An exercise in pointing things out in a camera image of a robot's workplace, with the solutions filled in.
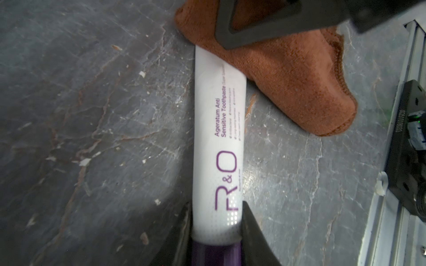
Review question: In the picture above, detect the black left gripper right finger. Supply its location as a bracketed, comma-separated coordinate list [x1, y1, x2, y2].
[242, 201, 281, 266]

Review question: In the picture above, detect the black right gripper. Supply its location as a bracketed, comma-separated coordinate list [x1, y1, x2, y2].
[345, 0, 425, 33]

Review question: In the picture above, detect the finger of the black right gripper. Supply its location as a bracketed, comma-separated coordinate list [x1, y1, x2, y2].
[215, 0, 350, 50]

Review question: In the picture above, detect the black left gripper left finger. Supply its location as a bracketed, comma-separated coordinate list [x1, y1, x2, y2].
[149, 202, 192, 266]

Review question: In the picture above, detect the white R&O purple cap tube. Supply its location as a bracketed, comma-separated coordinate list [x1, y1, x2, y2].
[191, 47, 247, 266]

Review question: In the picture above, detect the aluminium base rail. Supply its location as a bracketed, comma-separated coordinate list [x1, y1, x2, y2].
[358, 4, 426, 266]

